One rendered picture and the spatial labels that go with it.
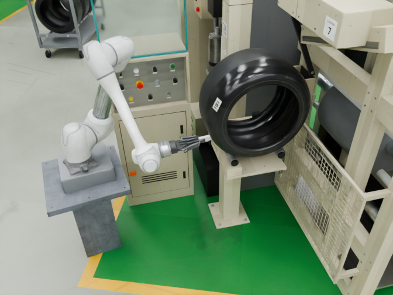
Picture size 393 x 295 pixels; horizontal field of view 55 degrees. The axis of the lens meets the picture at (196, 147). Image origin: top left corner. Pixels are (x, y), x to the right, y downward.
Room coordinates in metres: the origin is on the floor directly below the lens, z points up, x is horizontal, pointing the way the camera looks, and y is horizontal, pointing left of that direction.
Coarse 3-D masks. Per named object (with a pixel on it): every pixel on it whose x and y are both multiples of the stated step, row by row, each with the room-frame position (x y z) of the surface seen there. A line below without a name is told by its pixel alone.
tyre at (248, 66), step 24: (216, 72) 1.77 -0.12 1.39; (240, 72) 1.66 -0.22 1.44; (264, 72) 1.65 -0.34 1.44; (288, 72) 1.68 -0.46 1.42; (216, 96) 1.63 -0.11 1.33; (240, 96) 1.60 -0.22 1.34; (288, 96) 1.93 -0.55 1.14; (216, 120) 1.59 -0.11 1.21; (264, 120) 1.93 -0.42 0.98; (288, 120) 1.83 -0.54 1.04; (216, 144) 1.62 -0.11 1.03; (240, 144) 1.77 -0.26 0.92; (264, 144) 1.76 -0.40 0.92
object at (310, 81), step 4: (296, 68) 2.21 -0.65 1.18; (300, 68) 2.21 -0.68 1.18; (304, 68) 2.17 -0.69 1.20; (300, 72) 2.21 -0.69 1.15; (304, 72) 2.16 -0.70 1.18; (304, 76) 2.15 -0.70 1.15; (308, 76) 2.11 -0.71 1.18; (312, 76) 2.06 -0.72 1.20; (308, 80) 2.02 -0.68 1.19; (312, 80) 2.03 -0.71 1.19; (308, 84) 2.02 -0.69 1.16; (312, 84) 2.03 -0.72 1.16; (312, 88) 2.03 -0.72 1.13; (312, 92) 2.03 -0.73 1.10; (312, 96) 2.03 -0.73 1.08; (308, 116) 2.03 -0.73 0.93
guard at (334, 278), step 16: (304, 128) 1.82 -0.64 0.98; (304, 144) 1.80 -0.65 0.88; (320, 144) 1.64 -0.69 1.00; (288, 160) 1.95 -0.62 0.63; (336, 160) 1.50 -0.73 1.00; (320, 176) 1.58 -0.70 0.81; (336, 176) 1.45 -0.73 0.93; (288, 192) 1.88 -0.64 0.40; (320, 208) 1.51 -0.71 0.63; (336, 208) 1.39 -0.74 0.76; (304, 224) 1.63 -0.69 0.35; (336, 224) 1.35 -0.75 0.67; (352, 224) 1.24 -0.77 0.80; (320, 240) 1.44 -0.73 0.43; (336, 240) 1.32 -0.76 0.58; (352, 240) 1.22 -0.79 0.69; (320, 256) 1.40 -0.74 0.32; (336, 272) 1.23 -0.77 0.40
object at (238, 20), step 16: (224, 0) 2.07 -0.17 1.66; (240, 0) 2.00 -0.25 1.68; (224, 16) 2.07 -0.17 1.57; (240, 16) 2.00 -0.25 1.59; (240, 32) 2.00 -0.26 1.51; (224, 48) 2.05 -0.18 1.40; (240, 48) 2.00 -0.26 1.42; (240, 112) 2.01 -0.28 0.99; (224, 176) 1.99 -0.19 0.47; (224, 192) 1.99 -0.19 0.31; (224, 208) 1.99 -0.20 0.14
